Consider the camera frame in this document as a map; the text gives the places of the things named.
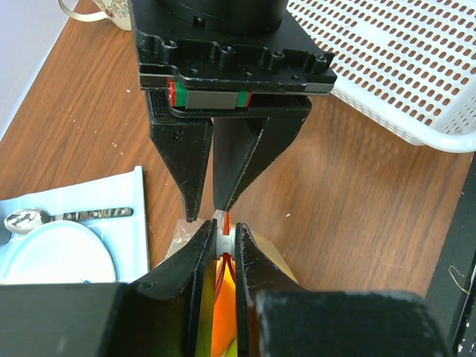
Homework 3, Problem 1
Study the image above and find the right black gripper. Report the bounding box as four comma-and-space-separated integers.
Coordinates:
129, 1, 337, 222

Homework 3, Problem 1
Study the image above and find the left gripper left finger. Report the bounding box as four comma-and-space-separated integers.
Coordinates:
1, 219, 217, 356

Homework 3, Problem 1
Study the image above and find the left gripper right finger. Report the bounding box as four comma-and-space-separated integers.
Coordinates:
235, 223, 452, 356

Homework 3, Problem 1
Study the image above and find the orange fruit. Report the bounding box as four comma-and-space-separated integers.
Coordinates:
210, 260, 237, 356

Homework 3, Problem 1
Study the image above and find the clear zip top bag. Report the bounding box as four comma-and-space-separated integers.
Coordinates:
165, 219, 296, 356

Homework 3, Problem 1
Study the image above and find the blue checked placemat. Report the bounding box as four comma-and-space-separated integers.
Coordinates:
1, 166, 149, 285

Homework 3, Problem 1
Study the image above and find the cream and blue plate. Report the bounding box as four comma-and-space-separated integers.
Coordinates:
1, 222, 116, 285

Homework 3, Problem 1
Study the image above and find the floral mug green inside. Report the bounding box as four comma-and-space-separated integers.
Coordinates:
57, 0, 132, 31

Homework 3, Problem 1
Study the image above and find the metal spoon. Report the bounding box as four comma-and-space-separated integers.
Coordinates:
4, 207, 134, 234

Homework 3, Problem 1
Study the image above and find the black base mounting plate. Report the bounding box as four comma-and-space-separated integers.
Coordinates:
425, 160, 476, 356

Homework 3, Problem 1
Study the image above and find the white perforated plastic basket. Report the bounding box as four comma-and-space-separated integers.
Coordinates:
288, 0, 475, 153

